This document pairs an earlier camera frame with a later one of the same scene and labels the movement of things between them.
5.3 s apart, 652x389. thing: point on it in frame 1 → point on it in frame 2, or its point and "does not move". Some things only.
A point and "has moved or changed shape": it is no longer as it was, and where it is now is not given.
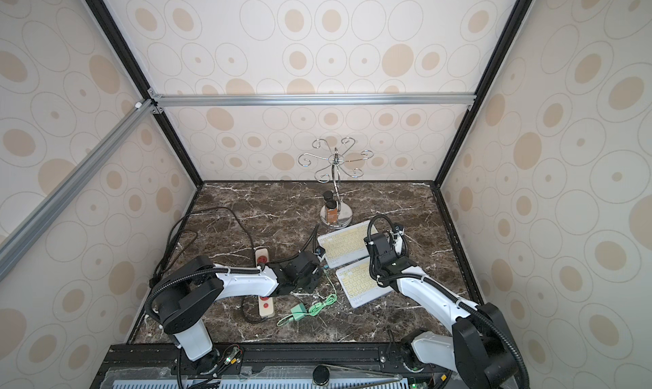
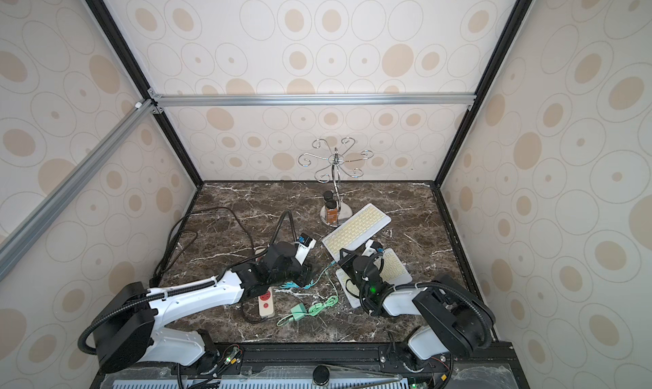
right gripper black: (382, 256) → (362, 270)
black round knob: (321, 374) does not move
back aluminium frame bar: (317, 101) does not move
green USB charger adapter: (299, 311) does not move
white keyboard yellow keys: (346, 245) has moved or changed shape
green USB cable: (314, 310) does not move
